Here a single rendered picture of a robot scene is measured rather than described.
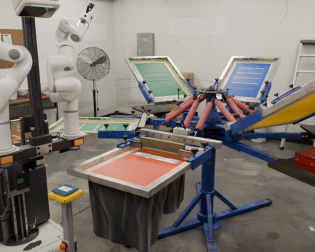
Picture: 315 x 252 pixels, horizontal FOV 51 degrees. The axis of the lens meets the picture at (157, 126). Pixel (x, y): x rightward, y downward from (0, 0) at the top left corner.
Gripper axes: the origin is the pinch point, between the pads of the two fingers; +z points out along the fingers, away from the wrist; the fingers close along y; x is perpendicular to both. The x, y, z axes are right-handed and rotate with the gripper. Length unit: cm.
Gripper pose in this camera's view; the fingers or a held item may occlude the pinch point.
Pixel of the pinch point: (90, 11)
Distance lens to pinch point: 222.5
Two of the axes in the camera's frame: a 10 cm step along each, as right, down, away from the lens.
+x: 9.4, 3.2, 1.1
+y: -2.8, 5.6, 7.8
